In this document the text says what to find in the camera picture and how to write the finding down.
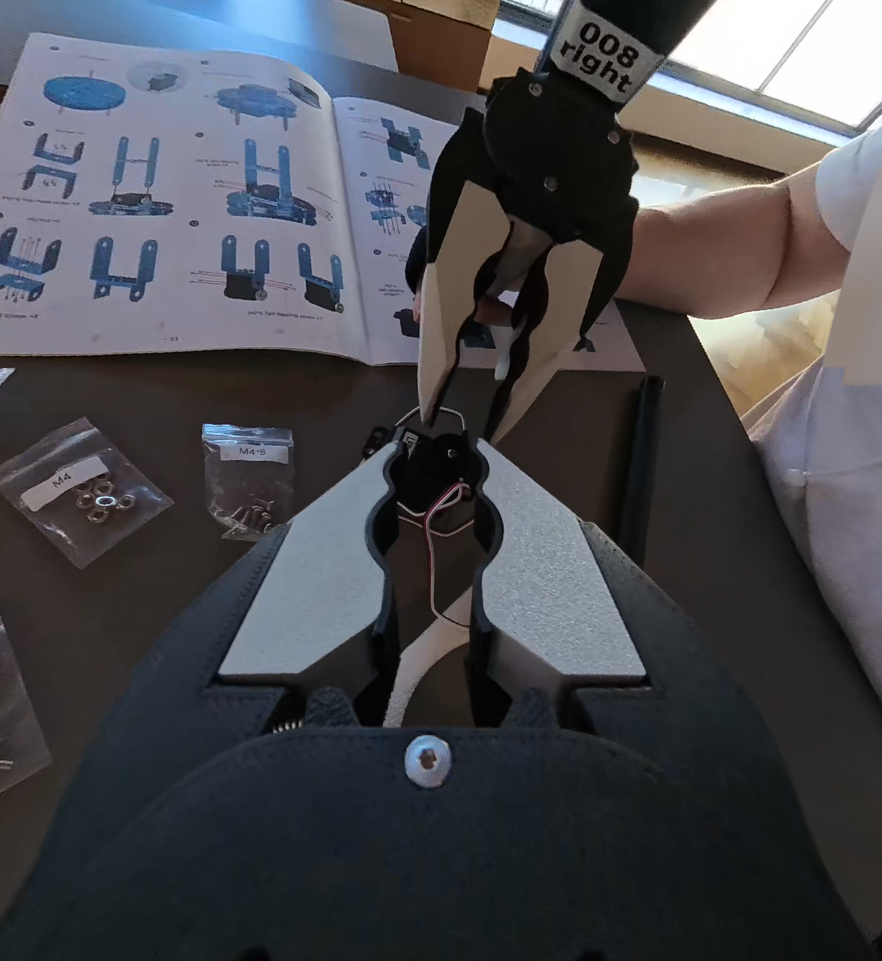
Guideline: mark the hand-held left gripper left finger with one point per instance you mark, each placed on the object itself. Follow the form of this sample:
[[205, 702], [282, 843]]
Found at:
[[306, 600]]

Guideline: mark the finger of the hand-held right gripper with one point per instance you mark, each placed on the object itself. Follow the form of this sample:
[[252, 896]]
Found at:
[[568, 300], [452, 263]]

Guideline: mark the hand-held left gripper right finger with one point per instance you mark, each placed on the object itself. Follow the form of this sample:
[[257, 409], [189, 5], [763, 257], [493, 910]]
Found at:
[[561, 585]]

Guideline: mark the person's right forearm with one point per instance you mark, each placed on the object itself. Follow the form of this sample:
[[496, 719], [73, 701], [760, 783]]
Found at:
[[726, 240]]

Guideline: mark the dark desk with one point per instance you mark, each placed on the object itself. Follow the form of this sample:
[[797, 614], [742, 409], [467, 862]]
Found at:
[[148, 390]]

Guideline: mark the person's right hand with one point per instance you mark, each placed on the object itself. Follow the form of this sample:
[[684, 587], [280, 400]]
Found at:
[[520, 259]]

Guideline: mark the black rod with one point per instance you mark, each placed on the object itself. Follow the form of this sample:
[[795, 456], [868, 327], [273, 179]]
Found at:
[[640, 465]]

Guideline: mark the cardboard box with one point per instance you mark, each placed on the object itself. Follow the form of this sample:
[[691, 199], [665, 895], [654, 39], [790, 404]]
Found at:
[[441, 37]]

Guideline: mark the bright window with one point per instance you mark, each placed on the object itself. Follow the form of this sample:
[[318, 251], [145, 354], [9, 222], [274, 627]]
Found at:
[[794, 52]]

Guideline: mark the clear bag of nuts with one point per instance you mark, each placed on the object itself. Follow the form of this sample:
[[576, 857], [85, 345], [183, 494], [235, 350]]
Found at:
[[73, 488]]

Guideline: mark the white assembly manual booklet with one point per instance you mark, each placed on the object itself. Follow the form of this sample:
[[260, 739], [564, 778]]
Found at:
[[186, 195]]

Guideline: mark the person's torso in white shirt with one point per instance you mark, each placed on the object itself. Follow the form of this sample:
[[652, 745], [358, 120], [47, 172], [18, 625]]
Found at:
[[846, 480]]

